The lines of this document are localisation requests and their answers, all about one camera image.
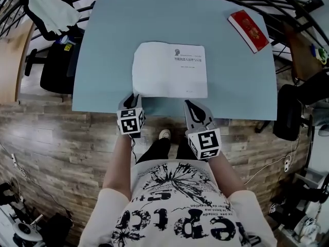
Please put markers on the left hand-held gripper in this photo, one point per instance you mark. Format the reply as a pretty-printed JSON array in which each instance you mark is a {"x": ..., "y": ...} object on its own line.
[{"x": 129, "y": 122}]

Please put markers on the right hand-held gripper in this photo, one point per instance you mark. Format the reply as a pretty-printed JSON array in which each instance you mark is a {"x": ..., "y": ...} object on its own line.
[{"x": 205, "y": 143}]

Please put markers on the white and yellow book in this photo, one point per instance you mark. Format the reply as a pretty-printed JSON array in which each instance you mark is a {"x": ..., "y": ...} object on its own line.
[{"x": 167, "y": 73}]

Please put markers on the person's right forearm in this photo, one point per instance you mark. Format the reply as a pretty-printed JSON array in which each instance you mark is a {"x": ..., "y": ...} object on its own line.
[{"x": 225, "y": 176}]

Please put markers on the person's left forearm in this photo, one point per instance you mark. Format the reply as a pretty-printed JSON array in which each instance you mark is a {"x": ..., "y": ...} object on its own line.
[{"x": 118, "y": 166}]

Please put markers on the red book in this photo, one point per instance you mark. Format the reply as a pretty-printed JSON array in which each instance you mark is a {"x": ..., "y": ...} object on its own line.
[{"x": 250, "y": 31}]

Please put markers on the white shoe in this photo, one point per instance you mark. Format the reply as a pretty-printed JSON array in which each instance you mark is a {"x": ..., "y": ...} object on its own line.
[{"x": 164, "y": 134}]

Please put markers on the black trousers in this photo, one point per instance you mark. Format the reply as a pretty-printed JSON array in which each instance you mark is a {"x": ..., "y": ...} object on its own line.
[{"x": 156, "y": 150}]

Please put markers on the black office chair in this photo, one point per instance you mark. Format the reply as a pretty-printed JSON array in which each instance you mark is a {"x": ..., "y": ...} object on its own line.
[
  {"x": 290, "y": 112},
  {"x": 57, "y": 66}
]

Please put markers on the blue bottle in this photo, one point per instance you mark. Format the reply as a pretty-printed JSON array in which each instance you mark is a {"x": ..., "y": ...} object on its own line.
[{"x": 67, "y": 40}]

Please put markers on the white printed t-shirt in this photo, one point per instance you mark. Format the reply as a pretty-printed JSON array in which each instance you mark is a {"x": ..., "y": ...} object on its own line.
[{"x": 177, "y": 204}]

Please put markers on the white power strip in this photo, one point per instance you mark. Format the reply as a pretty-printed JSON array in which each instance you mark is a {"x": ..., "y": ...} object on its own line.
[
  {"x": 287, "y": 163},
  {"x": 13, "y": 159}
]

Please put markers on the dark wooden side table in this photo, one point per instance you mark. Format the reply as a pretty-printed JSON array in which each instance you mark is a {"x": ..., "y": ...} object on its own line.
[{"x": 302, "y": 55}]

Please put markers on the light wooden desk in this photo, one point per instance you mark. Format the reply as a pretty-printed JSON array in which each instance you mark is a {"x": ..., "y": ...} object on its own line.
[{"x": 13, "y": 66}]

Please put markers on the white cloth on chair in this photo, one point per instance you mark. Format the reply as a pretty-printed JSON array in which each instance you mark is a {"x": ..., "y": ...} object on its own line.
[{"x": 51, "y": 6}]

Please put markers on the small green plant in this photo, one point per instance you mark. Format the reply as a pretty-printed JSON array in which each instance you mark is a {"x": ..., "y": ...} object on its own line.
[{"x": 322, "y": 55}]

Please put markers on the black bag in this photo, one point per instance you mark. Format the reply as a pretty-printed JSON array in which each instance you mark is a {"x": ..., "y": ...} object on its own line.
[{"x": 57, "y": 228}]

